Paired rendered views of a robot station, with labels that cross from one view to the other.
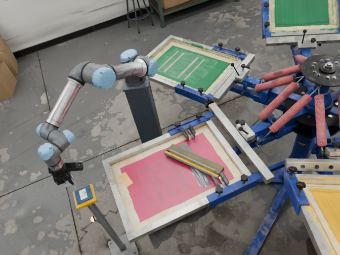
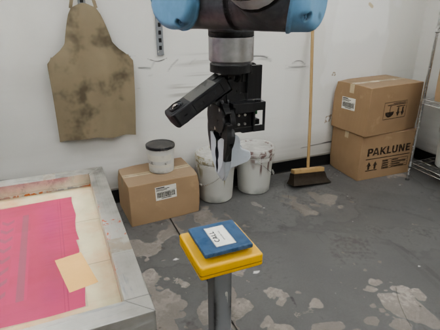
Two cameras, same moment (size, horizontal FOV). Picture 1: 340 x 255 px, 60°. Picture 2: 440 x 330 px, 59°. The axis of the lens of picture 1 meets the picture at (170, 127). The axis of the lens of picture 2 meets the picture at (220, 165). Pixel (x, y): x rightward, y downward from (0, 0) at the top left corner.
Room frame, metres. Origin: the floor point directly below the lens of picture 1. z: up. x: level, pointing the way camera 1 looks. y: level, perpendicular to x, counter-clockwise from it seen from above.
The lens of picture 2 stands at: (1.65, 0.51, 1.39)
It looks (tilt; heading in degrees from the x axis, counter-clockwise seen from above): 22 degrees down; 172
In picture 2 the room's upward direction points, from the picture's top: straight up
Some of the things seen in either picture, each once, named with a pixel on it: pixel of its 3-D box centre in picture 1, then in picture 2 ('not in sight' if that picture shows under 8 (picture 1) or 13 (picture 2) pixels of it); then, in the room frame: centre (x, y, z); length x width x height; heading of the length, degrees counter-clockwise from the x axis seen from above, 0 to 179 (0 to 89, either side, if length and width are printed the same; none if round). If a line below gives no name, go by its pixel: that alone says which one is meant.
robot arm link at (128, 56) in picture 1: (130, 60); not in sight; (1.69, 0.17, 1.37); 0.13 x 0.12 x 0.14; 48
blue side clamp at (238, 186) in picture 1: (231, 190); not in sight; (0.81, -0.27, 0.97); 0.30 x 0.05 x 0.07; 105
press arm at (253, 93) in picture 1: (232, 87); not in sight; (1.73, -0.56, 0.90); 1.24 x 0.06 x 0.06; 45
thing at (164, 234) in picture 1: (183, 219); not in sight; (0.81, 0.03, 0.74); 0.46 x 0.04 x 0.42; 105
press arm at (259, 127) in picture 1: (252, 132); not in sight; (1.16, -0.51, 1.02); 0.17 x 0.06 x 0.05; 105
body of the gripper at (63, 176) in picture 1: (60, 172); (234, 98); (0.99, 0.63, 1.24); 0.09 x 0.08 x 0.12; 105
